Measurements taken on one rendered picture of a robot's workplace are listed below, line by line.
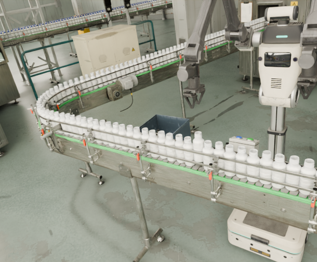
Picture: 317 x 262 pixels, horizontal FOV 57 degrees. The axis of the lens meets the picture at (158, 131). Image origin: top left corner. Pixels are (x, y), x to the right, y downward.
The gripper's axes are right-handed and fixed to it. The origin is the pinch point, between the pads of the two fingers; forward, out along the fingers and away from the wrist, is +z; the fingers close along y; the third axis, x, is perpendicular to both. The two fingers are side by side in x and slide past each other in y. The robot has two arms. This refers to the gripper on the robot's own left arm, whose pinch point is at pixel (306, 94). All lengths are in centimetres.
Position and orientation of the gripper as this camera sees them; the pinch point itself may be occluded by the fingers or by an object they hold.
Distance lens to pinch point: 140.8
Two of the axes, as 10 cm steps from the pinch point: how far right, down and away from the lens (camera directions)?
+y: 5.5, -4.5, 7.0
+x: -8.2, -1.5, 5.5
